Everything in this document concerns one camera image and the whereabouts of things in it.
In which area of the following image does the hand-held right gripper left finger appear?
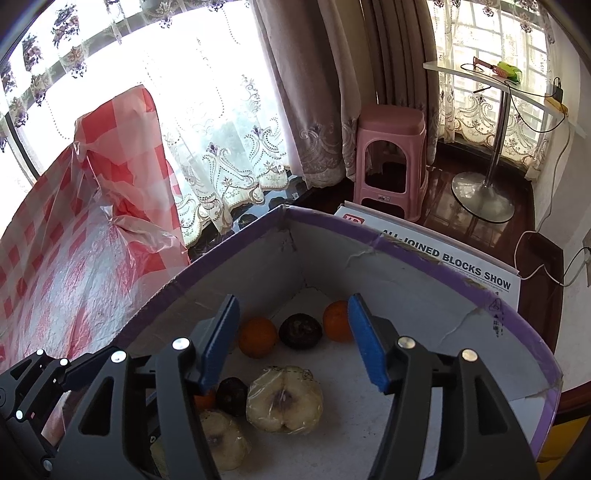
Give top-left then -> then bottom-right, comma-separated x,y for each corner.
58,294 -> 241,480

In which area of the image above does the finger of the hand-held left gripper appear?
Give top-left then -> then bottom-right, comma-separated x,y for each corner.
0,348 -> 106,412
0,407 -> 63,480

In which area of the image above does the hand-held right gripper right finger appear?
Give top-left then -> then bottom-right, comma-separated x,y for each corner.
347,293 -> 541,480

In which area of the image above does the small mandarin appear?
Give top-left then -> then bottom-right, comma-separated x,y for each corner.
238,318 -> 279,359
322,300 -> 355,343

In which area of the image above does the dark wrinkled date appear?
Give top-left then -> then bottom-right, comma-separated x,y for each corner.
279,313 -> 323,350
216,377 -> 251,417

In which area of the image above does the purple-rimmed cardboard box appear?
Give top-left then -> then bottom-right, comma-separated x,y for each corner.
111,204 -> 565,480

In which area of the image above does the plastic-wrapped apple half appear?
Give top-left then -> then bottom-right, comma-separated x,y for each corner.
198,409 -> 253,472
246,366 -> 324,433

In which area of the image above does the white printed carton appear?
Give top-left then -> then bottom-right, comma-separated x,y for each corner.
333,202 -> 522,310

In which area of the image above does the red white checked plastic tablecloth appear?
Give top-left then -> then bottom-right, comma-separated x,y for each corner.
0,85 -> 191,370

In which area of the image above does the white table with chrome stand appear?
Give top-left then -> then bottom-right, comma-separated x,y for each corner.
422,59 -> 583,224

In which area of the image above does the pink plastic stool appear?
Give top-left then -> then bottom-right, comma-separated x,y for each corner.
353,104 -> 428,222

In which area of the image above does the floral lace sheer curtain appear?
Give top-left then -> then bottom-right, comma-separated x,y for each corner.
0,0 -> 289,237

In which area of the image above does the pink embroidered drape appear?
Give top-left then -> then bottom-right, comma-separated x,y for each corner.
254,0 -> 363,188

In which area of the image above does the embroidered lace sheer curtain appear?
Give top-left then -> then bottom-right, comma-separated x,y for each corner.
429,0 -> 555,182

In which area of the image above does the brown striped drape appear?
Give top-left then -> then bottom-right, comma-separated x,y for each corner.
360,0 -> 440,168

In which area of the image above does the green object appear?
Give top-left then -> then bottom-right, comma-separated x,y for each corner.
492,61 -> 522,85

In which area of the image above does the white cable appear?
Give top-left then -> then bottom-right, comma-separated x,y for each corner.
514,228 -> 591,288

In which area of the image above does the black cable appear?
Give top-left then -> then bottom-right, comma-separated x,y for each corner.
505,79 -> 568,136

